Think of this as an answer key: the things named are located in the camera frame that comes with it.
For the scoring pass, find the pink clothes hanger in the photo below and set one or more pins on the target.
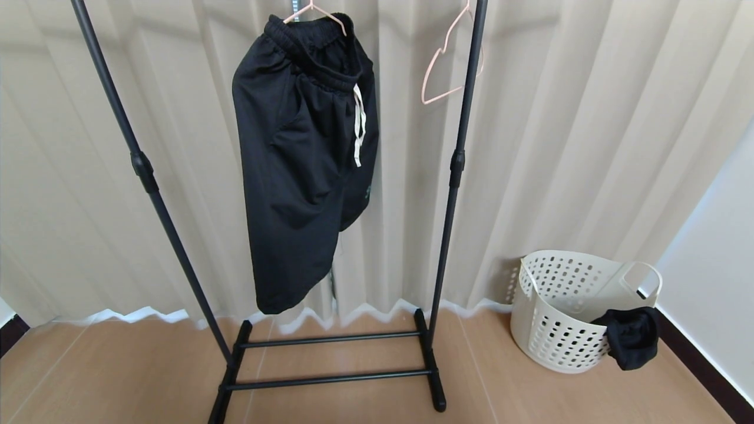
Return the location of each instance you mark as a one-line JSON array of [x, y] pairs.
[[333, 22], [429, 65]]

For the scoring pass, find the black shorts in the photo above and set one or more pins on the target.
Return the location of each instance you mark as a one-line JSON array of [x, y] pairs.
[[294, 176]]

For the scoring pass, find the black clothes rack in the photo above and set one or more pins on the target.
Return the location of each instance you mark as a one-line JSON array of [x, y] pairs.
[[144, 171]]

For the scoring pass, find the beige curtain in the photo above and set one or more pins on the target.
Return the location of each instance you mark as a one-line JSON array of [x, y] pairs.
[[589, 118]]

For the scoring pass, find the black garment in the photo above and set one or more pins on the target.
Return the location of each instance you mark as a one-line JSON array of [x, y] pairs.
[[633, 338]]

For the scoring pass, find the white laundry basket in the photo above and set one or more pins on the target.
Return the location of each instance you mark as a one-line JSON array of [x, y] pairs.
[[554, 330]]

